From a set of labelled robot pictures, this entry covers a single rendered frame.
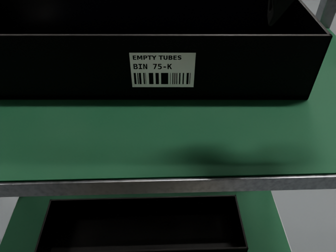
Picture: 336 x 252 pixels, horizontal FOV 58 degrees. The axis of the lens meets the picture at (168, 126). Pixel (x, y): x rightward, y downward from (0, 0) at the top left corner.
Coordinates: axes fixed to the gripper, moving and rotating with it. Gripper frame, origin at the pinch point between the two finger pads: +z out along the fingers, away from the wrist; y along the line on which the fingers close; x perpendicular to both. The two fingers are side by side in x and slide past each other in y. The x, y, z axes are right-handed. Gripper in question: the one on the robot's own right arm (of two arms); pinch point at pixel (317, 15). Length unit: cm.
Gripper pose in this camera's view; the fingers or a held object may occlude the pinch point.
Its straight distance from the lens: 38.0
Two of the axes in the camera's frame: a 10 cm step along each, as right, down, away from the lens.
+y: -10.0, -0.1, 0.1
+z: 0.1, 3.6, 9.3
